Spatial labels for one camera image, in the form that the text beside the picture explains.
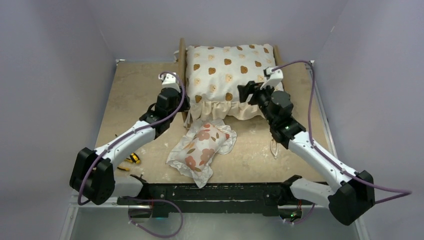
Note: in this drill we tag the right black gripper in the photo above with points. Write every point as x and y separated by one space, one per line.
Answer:
246 90

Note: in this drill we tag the bear print white cushion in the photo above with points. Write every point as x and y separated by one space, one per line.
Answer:
228 79

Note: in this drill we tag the wooden pet bed frame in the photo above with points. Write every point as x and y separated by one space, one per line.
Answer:
181 66

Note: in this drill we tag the floral print small pillow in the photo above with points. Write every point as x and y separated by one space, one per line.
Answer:
195 151

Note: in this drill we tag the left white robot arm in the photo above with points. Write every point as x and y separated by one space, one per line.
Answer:
93 172

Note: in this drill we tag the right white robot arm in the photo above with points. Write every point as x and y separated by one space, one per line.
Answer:
347 193

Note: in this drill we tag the yellow black screwdriver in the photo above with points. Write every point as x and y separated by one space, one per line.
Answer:
132 159

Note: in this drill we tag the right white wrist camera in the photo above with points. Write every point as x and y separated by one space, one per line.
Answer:
273 77

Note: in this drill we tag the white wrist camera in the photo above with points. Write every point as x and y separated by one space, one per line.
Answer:
273 77
169 80

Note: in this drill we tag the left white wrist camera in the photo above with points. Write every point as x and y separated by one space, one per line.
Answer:
169 80

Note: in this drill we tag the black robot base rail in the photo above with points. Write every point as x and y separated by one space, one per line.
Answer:
263 198

